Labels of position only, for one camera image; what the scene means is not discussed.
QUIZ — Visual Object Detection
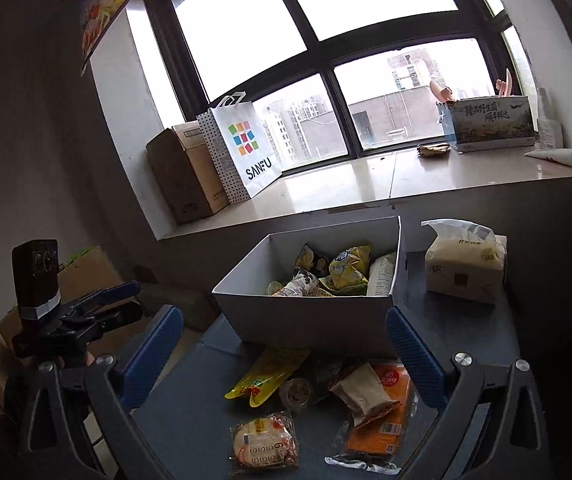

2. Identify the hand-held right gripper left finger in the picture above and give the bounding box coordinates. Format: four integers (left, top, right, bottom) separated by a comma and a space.
16, 304, 185, 480

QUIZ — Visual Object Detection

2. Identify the printed landscape box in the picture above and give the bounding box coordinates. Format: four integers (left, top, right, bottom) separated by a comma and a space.
442, 94, 537, 154

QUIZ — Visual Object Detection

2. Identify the brown cardboard box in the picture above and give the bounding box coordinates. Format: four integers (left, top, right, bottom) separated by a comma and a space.
145, 122, 231, 225

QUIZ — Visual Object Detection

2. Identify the soft tissue pack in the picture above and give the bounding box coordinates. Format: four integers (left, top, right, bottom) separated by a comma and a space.
420, 218, 509, 306

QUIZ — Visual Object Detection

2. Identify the stone window sill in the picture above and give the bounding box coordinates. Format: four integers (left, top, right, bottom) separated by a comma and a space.
155, 147, 572, 241

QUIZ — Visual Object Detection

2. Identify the white shopping bag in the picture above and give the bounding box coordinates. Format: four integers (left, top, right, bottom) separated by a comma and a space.
209, 90, 283, 199

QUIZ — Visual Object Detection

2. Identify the white tube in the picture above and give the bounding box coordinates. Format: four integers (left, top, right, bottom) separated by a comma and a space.
524, 147, 572, 170

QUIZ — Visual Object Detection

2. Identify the polka dot paper bag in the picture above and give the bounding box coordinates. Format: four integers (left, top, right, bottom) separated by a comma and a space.
196, 107, 249, 205

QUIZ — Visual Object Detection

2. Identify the cartoon print snack packet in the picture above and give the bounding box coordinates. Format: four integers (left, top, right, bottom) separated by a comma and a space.
277, 268, 337, 298

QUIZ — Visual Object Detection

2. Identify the beige snack packet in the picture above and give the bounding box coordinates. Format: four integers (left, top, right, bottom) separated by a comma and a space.
329, 362, 402, 429

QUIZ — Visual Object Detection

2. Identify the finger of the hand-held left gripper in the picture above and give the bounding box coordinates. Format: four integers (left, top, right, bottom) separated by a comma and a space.
67, 280, 142, 314
65, 302, 145, 334

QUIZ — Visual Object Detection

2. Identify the round cracker packet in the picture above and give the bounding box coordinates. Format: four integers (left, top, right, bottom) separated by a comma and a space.
229, 411, 299, 472

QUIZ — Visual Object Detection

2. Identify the round jelly cup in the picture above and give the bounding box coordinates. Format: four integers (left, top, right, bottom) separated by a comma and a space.
279, 377, 315, 412

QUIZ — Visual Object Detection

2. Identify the small brown packet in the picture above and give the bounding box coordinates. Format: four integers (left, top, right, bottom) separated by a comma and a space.
417, 142, 452, 160

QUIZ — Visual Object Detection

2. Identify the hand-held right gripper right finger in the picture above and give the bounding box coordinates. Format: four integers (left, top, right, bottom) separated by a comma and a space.
386, 305, 552, 480

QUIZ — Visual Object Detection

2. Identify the newspaper print snack packet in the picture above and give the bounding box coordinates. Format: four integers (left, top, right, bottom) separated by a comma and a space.
365, 252, 398, 297

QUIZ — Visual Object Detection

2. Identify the white plastic bottle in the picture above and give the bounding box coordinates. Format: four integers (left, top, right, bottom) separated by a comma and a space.
535, 88, 564, 151

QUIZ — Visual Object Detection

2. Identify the wall poster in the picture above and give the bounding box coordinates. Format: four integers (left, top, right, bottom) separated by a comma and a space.
78, 0, 167, 77

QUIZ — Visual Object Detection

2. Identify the large brown floor carton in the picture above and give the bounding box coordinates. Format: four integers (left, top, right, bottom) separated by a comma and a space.
0, 244, 139, 403

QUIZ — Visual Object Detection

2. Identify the orange packet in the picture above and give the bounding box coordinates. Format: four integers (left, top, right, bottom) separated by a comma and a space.
324, 363, 413, 476

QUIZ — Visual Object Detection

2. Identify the dark window frame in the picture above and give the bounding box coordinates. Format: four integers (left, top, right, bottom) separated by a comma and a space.
143, 0, 532, 179

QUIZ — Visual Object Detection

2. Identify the white cardboard box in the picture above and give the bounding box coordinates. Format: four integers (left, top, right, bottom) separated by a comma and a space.
211, 215, 407, 359

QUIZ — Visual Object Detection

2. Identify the dark yellow snack packet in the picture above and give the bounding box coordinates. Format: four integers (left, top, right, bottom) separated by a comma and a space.
293, 243, 332, 281

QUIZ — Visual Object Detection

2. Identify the yellow drink pouch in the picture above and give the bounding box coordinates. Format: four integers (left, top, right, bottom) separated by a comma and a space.
224, 347, 312, 408

